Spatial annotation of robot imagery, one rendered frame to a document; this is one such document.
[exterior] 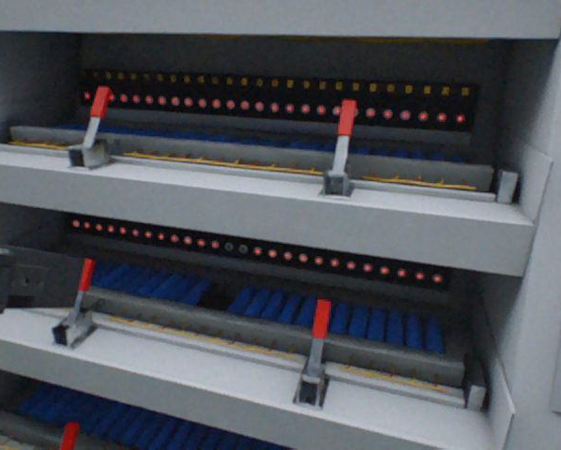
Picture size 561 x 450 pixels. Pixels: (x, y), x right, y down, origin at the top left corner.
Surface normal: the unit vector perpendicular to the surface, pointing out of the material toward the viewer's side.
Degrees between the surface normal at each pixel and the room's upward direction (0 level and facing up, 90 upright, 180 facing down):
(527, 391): 90
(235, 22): 109
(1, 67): 90
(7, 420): 19
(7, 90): 90
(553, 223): 90
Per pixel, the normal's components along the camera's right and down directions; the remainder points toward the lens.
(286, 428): -0.28, 0.34
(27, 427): 0.03, -0.93
